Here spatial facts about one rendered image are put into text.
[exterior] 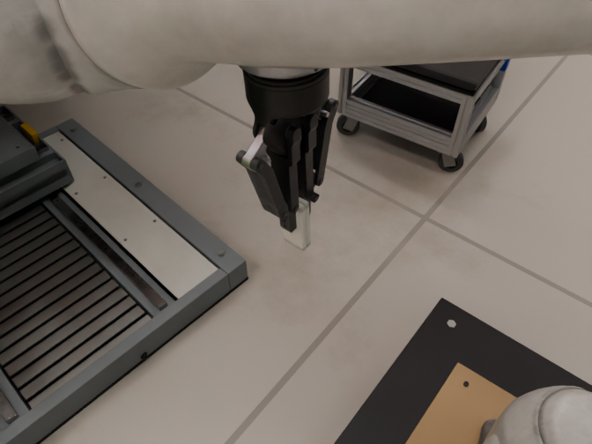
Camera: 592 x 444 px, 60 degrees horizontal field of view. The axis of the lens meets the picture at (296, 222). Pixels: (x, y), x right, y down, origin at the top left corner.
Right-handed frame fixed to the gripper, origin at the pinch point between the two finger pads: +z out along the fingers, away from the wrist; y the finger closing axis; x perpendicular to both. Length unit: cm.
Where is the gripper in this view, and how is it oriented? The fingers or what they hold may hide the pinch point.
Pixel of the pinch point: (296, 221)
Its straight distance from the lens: 58.7
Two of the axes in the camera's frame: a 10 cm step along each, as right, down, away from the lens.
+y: 6.3, -5.8, 5.1
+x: -7.8, -4.3, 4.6
